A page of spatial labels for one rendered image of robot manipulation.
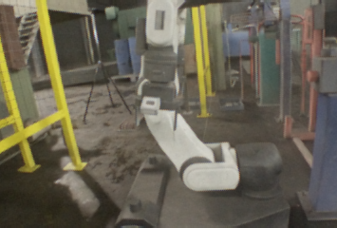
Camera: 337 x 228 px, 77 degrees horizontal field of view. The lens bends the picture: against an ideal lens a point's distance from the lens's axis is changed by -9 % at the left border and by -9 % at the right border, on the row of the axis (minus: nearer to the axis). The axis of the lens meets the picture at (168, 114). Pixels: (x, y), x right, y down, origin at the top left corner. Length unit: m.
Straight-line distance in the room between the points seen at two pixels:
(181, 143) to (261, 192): 0.36
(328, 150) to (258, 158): 0.30
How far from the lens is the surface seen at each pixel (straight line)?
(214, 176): 0.87
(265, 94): 2.73
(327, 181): 1.13
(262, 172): 0.92
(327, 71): 0.96
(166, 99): 0.61
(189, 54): 5.15
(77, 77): 6.57
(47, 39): 1.66
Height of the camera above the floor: 0.76
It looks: 17 degrees down
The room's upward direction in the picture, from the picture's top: 7 degrees counter-clockwise
